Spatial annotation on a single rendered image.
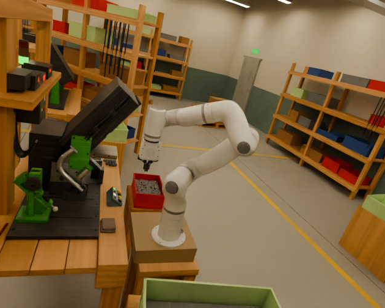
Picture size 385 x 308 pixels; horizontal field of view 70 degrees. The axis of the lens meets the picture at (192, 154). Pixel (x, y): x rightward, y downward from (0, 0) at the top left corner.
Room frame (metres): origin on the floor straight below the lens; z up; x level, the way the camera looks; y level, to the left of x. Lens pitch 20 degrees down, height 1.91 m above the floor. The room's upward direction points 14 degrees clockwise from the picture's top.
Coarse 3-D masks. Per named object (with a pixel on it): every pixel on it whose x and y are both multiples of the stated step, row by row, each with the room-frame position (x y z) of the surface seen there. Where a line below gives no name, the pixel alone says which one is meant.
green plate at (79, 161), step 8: (72, 136) 1.52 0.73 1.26; (80, 136) 1.54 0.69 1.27; (72, 144) 1.51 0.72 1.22; (80, 144) 1.53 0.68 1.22; (88, 144) 1.55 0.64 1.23; (80, 152) 1.52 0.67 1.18; (88, 152) 1.54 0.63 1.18; (72, 160) 1.49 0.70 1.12; (80, 160) 1.51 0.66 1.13; (88, 160) 1.53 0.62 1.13; (72, 168) 1.48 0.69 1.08; (80, 168) 1.50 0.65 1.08
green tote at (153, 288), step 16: (144, 288) 0.86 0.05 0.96; (160, 288) 0.93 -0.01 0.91; (176, 288) 0.94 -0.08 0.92; (192, 288) 0.96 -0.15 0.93; (208, 288) 0.97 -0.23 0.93; (224, 288) 0.99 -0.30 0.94; (240, 288) 1.01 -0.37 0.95; (256, 288) 1.02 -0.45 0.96; (272, 288) 1.04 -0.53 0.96; (144, 304) 0.79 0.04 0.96; (224, 304) 1.00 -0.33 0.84; (240, 304) 1.01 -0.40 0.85; (256, 304) 1.03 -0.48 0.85; (272, 304) 0.99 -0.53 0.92
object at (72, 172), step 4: (52, 164) 1.46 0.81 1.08; (56, 164) 1.47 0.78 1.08; (64, 164) 1.48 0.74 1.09; (52, 168) 1.46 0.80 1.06; (56, 168) 1.46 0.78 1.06; (64, 168) 1.48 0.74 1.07; (52, 172) 1.45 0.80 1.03; (56, 172) 1.46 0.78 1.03; (68, 172) 1.49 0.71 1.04; (72, 172) 1.49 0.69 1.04; (76, 172) 1.50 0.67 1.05; (52, 176) 1.44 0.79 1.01; (56, 176) 1.45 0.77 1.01; (72, 176) 1.49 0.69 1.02; (52, 180) 1.43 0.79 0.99; (56, 180) 1.44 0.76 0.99; (64, 180) 1.46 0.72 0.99; (76, 180) 1.49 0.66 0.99; (80, 180) 1.50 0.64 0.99
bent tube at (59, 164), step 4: (72, 148) 1.47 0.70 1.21; (68, 152) 1.46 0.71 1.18; (72, 152) 1.48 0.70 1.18; (76, 152) 1.48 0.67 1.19; (60, 156) 1.45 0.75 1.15; (64, 156) 1.45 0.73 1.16; (60, 160) 1.44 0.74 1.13; (60, 164) 1.43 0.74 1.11; (60, 168) 1.43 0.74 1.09; (60, 172) 1.42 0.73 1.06; (64, 172) 1.43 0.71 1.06; (64, 176) 1.43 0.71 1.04; (68, 176) 1.44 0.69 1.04; (68, 180) 1.43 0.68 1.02; (72, 180) 1.44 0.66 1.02; (72, 184) 1.43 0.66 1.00; (76, 184) 1.44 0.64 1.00; (76, 188) 1.44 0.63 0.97; (80, 188) 1.44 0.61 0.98
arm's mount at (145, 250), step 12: (132, 216) 1.36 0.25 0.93; (144, 216) 1.38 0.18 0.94; (156, 216) 1.41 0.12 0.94; (132, 228) 1.27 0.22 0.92; (144, 228) 1.28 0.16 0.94; (132, 240) 1.21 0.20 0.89; (144, 240) 1.18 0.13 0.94; (192, 240) 1.27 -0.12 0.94; (132, 252) 1.16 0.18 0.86; (144, 252) 1.11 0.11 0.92; (156, 252) 1.13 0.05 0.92; (168, 252) 1.15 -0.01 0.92; (180, 252) 1.18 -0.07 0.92; (192, 252) 1.20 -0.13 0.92
